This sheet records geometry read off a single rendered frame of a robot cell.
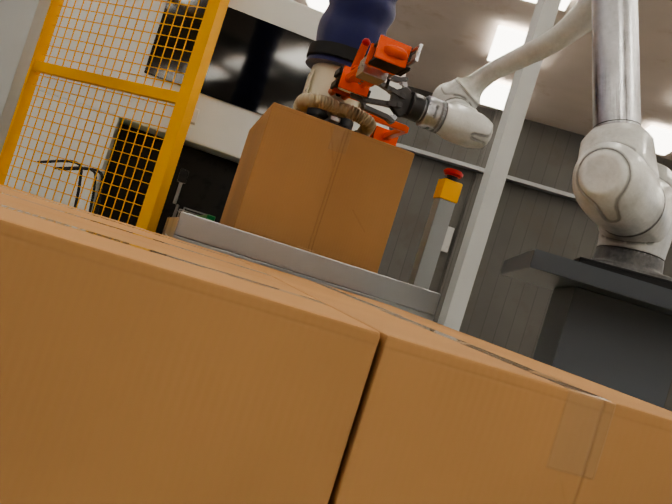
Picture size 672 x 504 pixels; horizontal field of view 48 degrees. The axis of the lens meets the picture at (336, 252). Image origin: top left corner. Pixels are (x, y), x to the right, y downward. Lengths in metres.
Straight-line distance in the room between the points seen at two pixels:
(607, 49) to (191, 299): 1.38
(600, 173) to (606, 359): 0.41
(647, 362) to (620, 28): 0.73
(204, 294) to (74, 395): 0.12
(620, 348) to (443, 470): 1.14
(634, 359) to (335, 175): 0.85
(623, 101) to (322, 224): 0.78
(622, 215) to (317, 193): 0.76
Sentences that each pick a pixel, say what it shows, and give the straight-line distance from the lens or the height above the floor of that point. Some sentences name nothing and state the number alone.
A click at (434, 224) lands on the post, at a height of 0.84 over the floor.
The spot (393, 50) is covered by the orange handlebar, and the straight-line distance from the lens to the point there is 1.67.
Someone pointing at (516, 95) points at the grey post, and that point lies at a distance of 5.28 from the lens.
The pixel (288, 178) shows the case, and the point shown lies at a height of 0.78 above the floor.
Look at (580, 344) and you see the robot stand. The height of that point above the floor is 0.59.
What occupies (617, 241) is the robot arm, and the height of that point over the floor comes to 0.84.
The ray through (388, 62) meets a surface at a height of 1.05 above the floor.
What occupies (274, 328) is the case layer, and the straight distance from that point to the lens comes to 0.58.
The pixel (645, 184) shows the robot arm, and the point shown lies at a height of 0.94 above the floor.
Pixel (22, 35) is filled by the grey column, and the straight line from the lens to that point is 2.60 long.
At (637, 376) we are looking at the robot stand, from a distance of 1.76.
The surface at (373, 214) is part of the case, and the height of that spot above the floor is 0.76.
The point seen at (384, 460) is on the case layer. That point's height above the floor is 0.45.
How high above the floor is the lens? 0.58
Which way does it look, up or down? 2 degrees up
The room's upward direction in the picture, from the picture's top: 17 degrees clockwise
